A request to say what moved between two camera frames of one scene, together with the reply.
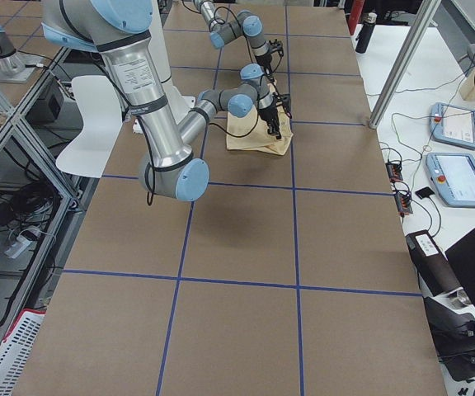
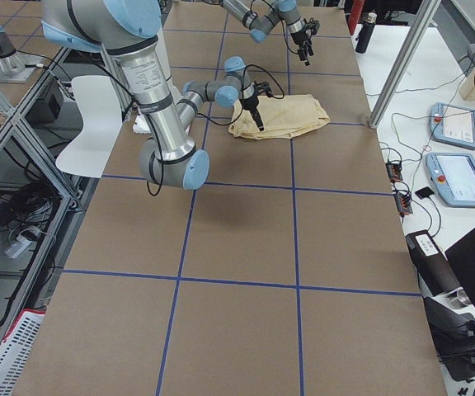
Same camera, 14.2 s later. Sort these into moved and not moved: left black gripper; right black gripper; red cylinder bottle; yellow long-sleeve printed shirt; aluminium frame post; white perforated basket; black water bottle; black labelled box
Moved: yellow long-sleeve printed shirt; right black gripper; left black gripper
Not moved: white perforated basket; aluminium frame post; red cylinder bottle; black labelled box; black water bottle
